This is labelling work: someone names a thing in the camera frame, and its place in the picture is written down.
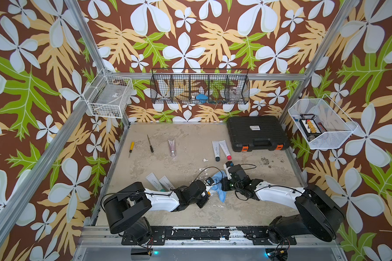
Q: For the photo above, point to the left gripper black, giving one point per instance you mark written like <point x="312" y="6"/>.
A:
<point x="205" y="198"/>

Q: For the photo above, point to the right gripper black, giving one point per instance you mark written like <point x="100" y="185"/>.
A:
<point x="224" y="184"/>

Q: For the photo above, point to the blue microfiber cloth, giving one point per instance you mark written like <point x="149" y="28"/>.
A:
<point x="218" y="185"/>

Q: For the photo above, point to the pink cap toothpaste tube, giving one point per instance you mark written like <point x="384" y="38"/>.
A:
<point x="225" y="149"/>

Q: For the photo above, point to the dark cap toothpaste tube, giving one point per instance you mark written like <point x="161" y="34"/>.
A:
<point x="216" y="150"/>

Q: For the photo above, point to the clear pink tube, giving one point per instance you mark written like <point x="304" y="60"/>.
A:
<point x="172" y="147"/>

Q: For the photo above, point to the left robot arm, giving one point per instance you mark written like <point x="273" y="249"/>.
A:
<point x="125" y="209"/>

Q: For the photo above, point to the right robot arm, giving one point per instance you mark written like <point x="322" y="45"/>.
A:
<point x="318" y="215"/>

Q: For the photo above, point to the black cap toothpaste tube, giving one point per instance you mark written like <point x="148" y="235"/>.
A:
<point x="166" y="183"/>

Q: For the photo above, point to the green cap toothpaste tube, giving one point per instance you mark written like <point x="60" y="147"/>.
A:
<point x="154" y="181"/>

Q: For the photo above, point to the black plastic tool case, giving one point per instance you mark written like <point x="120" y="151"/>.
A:
<point x="248" y="133"/>

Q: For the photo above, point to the blue item in basket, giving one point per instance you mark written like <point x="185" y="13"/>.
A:
<point x="202" y="97"/>

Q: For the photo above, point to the black box in basket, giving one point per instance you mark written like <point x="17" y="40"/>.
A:
<point x="311" y="127"/>

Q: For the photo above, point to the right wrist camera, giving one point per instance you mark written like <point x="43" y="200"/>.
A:
<point x="229" y="170"/>

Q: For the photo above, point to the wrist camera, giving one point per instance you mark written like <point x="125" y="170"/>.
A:
<point x="209" y="181"/>
<point x="229" y="170"/>

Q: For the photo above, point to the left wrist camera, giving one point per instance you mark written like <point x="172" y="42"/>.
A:
<point x="209" y="181"/>

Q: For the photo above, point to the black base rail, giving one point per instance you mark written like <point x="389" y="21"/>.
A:
<point x="258" y="235"/>

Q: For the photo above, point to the black handle screwdriver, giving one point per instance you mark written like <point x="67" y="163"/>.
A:
<point x="150" y="145"/>

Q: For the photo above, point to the yellow handle screwdriver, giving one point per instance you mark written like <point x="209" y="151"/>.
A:
<point x="131" y="149"/>

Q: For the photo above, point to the white wire basket right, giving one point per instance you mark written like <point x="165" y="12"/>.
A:
<point x="322" y="122"/>

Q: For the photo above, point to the white wire basket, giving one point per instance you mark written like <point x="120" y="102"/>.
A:
<point x="108" y="95"/>
<point x="322" y="122"/>

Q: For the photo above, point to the black wire basket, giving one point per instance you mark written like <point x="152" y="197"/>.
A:
<point x="183" y="85"/>

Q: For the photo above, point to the white wire basket left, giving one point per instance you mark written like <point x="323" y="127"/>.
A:
<point x="108" y="95"/>

